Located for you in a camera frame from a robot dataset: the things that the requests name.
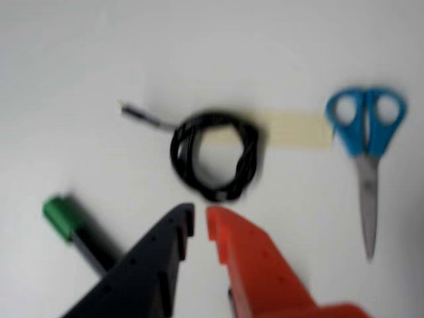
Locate black coiled USB cable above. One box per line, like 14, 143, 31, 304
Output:
117, 99, 266, 203

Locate blue handled scissors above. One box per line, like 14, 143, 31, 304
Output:
324, 85, 409, 261

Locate beige masking tape piece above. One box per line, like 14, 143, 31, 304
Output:
201, 109, 334, 150

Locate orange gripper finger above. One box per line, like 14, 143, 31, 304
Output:
205, 205, 375, 318

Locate navy gripper finger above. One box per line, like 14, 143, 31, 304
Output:
61, 203, 195, 318

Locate green and black marker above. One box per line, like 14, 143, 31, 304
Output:
41, 193, 117, 278

